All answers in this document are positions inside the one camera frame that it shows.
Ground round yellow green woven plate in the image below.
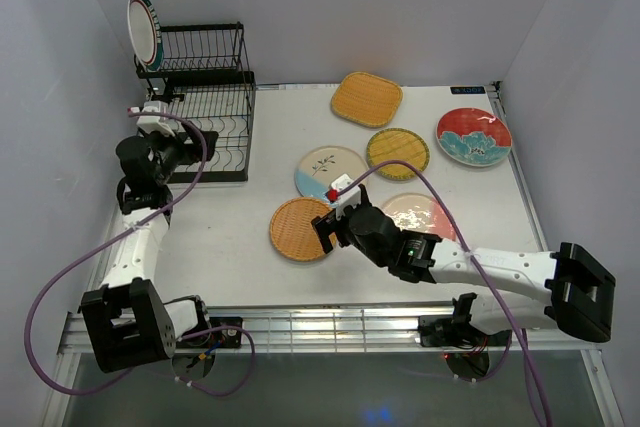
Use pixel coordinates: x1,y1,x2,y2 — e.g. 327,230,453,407
365,128,431,172

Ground white plate green maroon rim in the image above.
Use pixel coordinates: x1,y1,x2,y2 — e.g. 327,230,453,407
127,0,164,71

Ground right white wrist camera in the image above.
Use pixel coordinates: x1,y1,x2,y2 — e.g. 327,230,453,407
325,174,361,208

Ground blue label sticker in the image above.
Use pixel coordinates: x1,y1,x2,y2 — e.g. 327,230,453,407
450,86,486,95

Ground red plate blue flower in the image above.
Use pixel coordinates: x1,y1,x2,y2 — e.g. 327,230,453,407
436,108,513,168

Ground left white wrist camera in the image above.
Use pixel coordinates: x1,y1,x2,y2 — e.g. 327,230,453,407
127,100,175,137

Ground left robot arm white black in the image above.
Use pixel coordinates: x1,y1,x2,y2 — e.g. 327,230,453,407
80,130,218,373

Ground black wire dish rack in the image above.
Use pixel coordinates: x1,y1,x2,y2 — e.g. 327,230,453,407
134,22,256,183

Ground square orange woven plate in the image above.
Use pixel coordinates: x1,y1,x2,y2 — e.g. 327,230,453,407
330,72,403,128

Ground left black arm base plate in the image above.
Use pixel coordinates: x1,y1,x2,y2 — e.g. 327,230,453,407
201,317,243,350

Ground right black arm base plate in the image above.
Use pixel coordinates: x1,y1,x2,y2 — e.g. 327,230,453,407
417,316,512,350

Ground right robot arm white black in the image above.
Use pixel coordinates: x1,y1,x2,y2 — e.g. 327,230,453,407
311,202,616,344

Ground round orange woven plate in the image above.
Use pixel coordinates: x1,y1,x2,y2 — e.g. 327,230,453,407
269,197,330,262

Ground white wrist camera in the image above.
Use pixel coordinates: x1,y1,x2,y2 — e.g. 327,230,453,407
325,174,361,208
127,100,175,137

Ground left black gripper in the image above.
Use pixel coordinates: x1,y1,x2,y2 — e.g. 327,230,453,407
143,121,219,185

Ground cream blue plate with sprig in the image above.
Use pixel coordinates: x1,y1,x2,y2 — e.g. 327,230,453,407
294,146,368,203

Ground cream pink plate with sprig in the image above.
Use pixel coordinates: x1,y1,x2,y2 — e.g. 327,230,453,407
380,193,457,241

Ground aluminium front rail frame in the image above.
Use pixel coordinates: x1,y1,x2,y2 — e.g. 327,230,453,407
58,303,602,354

